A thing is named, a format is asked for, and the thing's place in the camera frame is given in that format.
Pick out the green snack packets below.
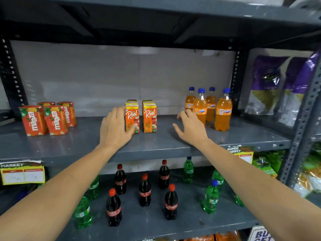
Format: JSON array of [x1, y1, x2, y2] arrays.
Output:
[[252, 150, 285, 179]]

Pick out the person's right forearm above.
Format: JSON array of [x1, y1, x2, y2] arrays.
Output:
[[198, 139, 321, 241]]

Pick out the orange soda bottle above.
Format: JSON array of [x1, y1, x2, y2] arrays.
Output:
[[185, 87, 196, 112], [206, 87, 217, 123], [214, 88, 233, 132], [193, 88, 208, 126]]

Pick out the rows of orange juice cartons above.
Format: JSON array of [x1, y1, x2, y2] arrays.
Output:
[[125, 99, 157, 134]]

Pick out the purple and white bag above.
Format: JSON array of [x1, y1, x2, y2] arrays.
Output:
[[245, 55, 289, 116], [273, 57, 308, 121], [278, 51, 321, 127]]

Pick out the person's left forearm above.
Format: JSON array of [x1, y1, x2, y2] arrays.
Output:
[[0, 144, 119, 241]]

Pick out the person's right hand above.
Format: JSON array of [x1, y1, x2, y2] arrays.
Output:
[[172, 109, 210, 148]]

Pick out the yellow shelf price label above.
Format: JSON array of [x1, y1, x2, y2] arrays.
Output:
[[227, 145, 254, 165], [0, 160, 46, 186]]

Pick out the person's left hand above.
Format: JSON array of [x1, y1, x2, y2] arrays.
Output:
[[99, 106, 138, 151]]

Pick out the dark cola bottle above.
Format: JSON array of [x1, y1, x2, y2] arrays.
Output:
[[158, 159, 170, 190], [114, 164, 127, 195], [139, 174, 152, 207], [106, 188, 123, 227], [164, 184, 179, 221]]

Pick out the grey perforated metal rack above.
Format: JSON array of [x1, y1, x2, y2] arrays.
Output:
[[239, 46, 321, 206]]

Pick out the grey metal shelf rack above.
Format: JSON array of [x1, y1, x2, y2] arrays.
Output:
[[0, 0, 321, 241]]

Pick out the clear packets of snacks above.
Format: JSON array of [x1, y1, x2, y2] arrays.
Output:
[[293, 142, 321, 198]]

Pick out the white printed shelf sign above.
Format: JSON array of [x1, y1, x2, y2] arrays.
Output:
[[247, 225, 275, 241]]

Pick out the orange snack packets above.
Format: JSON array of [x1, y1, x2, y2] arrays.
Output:
[[183, 230, 243, 241]]

